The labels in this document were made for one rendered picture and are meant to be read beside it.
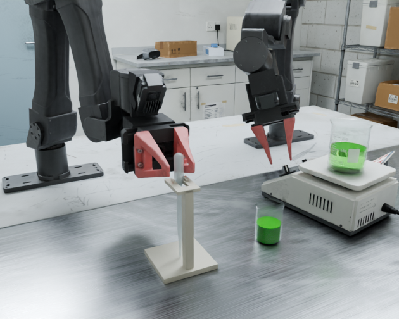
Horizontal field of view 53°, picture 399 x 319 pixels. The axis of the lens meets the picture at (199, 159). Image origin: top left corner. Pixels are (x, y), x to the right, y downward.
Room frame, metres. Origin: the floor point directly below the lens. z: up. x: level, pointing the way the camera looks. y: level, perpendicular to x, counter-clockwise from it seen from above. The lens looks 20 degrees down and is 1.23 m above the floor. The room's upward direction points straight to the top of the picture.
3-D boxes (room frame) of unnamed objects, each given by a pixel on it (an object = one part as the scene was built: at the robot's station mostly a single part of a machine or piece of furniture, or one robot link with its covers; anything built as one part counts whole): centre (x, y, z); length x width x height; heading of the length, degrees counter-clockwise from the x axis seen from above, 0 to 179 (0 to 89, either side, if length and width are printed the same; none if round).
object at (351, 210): (0.66, -0.23, 0.94); 0.22 x 0.13 x 0.08; 37
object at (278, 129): (1.07, -0.22, 0.94); 0.20 x 0.07 x 0.08; 117
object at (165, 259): (0.49, 0.03, 0.96); 0.08 x 0.08 x 0.13; 26
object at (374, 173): (0.64, -0.25, 0.98); 0.12 x 0.12 x 0.01; 37
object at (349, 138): (0.63, -0.24, 1.03); 0.07 x 0.06 x 0.08; 39
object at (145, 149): (0.52, 0.05, 1.05); 0.09 x 0.07 x 0.07; 26
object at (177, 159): (0.49, 0.03, 1.04); 0.01 x 0.01 x 0.04; 26
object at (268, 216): (0.55, -0.11, 0.93); 0.04 x 0.04 x 0.06
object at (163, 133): (0.53, 0.04, 1.04); 0.09 x 0.07 x 0.07; 26
